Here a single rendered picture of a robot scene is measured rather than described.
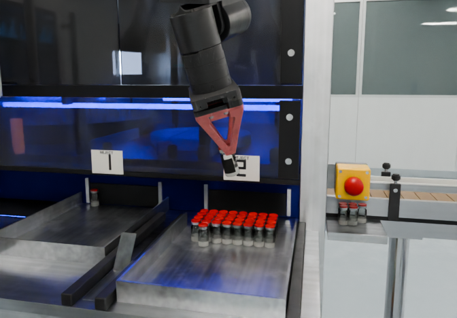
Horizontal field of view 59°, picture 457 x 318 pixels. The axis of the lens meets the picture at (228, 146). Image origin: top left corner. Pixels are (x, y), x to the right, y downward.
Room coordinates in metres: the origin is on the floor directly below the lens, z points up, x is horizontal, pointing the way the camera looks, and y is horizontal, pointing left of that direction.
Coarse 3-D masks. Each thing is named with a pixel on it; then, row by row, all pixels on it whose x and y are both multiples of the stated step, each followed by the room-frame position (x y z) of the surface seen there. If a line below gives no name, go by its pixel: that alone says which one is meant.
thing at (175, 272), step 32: (160, 256) 0.74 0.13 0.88; (192, 256) 0.74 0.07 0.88; (224, 256) 0.74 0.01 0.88; (256, 256) 0.74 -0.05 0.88; (288, 256) 0.74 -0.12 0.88; (128, 288) 0.58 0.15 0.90; (160, 288) 0.57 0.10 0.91; (192, 288) 0.56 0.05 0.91; (224, 288) 0.62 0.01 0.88; (256, 288) 0.62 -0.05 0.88; (288, 288) 0.59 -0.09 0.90
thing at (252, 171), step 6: (240, 156) 0.92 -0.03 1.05; (246, 156) 0.91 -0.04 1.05; (252, 156) 0.91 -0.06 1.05; (258, 156) 0.91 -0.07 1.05; (240, 162) 0.92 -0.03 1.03; (246, 162) 0.91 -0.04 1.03; (252, 162) 0.91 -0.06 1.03; (258, 162) 0.91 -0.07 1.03; (246, 168) 0.91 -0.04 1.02; (252, 168) 0.91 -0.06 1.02; (258, 168) 0.91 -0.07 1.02; (246, 174) 0.91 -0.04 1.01; (252, 174) 0.91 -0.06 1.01; (258, 174) 0.91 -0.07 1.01; (240, 180) 0.92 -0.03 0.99; (246, 180) 0.91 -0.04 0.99; (252, 180) 0.91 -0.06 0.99; (258, 180) 0.91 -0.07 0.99
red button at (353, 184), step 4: (348, 180) 0.84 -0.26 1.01; (352, 180) 0.84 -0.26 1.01; (356, 180) 0.83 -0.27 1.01; (360, 180) 0.84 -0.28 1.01; (344, 184) 0.85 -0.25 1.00; (348, 184) 0.84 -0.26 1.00; (352, 184) 0.83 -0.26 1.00; (356, 184) 0.83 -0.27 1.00; (360, 184) 0.83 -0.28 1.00; (348, 188) 0.83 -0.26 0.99; (352, 188) 0.83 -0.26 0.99; (356, 188) 0.83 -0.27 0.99; (360, 188) 0.83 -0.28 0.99; (348, 192) 0.84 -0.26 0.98; (352, 192) 0.83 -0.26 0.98; (356, 192) 0.83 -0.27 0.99; (360, 192) 0.83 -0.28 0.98
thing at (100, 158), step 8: (96, 152) 0.99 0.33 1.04; (104, 152) 0.99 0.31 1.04; (112, 152) 0.98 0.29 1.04; (120, 152) 0.98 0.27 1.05; (96, 160) 0.99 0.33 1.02; (104, 160) 0.99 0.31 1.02; (112, 160) 0.98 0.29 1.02; (120, 160) 0.98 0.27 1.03; (96, 168) 0.99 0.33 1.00; (104, 168) 0.99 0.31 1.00; (112, 168) 0.98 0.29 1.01; (120, 168) 0.98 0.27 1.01
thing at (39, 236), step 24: (48, 216) 0.95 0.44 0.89; (72, 216) 0.98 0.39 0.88; (96, 216) 0.98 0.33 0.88; (120, 216) 0.98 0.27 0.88; (144, 216) 0.88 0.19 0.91; (0, 240) 0.75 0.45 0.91; (24, 240) 0.74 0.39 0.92; (48, 240) 0.82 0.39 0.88; (72, 240) 0.82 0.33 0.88; (96, 240) 0.82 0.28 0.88
